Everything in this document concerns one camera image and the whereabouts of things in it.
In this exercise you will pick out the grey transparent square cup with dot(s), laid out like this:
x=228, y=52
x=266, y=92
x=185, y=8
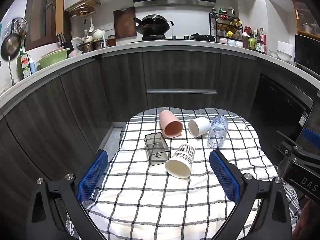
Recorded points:
x=156, y=148

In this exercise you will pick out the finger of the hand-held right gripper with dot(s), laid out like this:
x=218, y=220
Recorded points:
x=311, y=135

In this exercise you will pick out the white cup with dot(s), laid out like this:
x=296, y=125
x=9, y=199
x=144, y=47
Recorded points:
x=203, y=125

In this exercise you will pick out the green plastic basin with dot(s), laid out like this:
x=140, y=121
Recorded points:
x=53, y=58

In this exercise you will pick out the black checked white cloth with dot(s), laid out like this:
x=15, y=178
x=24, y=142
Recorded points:
x=150, y=200

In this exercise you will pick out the wooden cutting board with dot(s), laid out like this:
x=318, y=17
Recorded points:
x=123, y=22

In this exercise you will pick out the white hanging ladle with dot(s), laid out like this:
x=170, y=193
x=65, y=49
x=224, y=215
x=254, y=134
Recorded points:
x=91, y=26

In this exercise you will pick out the green dish soap bottle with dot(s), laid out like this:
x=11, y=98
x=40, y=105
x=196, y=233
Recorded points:
x=23, y=63

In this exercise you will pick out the hanging wooden boards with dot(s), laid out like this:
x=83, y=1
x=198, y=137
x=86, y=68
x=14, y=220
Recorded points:
x=83, y=7

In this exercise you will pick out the pink cup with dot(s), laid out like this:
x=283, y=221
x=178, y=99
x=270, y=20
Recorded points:
x=167, y=120

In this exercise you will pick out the person's right forearm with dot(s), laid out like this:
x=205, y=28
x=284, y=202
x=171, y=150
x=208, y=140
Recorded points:
x=310, y=220

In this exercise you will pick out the black built-in oven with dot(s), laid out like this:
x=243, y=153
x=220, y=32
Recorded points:
x=277, y=102

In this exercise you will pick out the dark wood lower cabinets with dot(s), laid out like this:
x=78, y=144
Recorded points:
x=82, y=97

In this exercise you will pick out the black wok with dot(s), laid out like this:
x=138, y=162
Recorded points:
x=153, y=26

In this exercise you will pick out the black gas stove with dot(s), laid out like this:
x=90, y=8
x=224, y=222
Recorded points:
x=175, y=38

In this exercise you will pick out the hanging steel steamer rack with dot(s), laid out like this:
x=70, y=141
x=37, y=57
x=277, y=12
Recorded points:
x=18, y=27

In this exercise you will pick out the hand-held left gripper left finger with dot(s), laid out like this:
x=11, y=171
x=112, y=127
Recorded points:
x=92, y=178

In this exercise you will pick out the glass door wall cabinet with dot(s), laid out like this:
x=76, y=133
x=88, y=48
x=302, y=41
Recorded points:
x=306, y=17

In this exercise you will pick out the glass jar with red sauce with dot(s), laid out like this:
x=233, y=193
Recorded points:
x=111, y=41

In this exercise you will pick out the steel pot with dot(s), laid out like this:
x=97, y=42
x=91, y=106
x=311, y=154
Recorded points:
x=99, y=45
x=86, y=47

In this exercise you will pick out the stack of white bowls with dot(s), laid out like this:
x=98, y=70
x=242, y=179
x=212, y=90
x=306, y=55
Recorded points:
x=285, y=51

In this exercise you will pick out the clear plastic cup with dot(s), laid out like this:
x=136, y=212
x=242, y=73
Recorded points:
x=218, y=132

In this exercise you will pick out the black microwave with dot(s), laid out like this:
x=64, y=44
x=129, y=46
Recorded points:
x=307, y=52

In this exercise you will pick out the small white bowl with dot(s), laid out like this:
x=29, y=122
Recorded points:
x=273, y=54

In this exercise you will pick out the hanging frying pan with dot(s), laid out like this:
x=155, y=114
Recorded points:
x=10, y=47

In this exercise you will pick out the black knife block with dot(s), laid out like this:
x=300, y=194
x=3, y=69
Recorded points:
x=62, y=41

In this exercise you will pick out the row of condiment bottles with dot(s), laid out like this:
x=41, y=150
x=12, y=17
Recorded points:
x=255, y=41

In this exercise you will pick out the dotted paper cup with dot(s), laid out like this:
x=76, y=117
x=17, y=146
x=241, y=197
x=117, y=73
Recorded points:
x=184, y=155

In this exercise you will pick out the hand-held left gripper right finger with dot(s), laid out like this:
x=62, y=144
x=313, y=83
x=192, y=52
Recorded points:
x=224, y=177

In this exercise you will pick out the white teapot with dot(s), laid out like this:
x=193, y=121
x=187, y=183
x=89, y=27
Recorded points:
x=99, y=33

